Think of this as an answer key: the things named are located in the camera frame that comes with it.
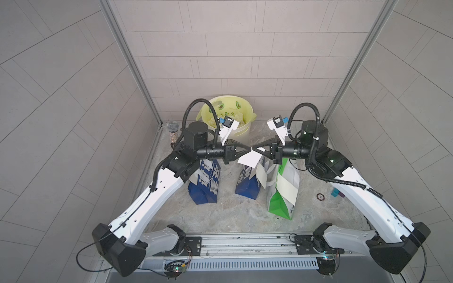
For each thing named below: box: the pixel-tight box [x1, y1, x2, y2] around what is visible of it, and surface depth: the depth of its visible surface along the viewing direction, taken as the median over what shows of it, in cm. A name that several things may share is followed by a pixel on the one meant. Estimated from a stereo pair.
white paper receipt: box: [237, 146, 267, 169], surface depth 60 cm
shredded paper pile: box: [223, 112, 245, 125], surface depth 101 cm
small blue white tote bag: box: [234, 165, 262, 200], surface depth 84 cm
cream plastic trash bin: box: [195, 95, 257, 140], surface depth 92 cm
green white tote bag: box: [266, 158, 301, 221], surface depth 71 cm
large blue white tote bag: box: [187, 156, 221, 205], surface depth 79 cm
